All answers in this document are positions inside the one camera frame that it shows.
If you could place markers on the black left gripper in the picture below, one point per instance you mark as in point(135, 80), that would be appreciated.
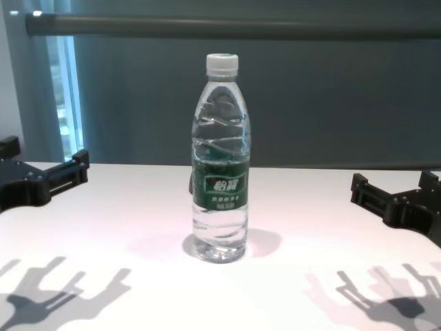
point(17, 182)

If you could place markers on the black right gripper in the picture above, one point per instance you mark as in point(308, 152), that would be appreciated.
point(420, 210)

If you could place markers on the clear green-label water bottle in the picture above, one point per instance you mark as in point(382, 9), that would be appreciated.
point(220, 186)

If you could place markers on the dark grey horizontal bar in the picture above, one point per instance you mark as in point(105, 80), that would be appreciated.
point(241, 25)

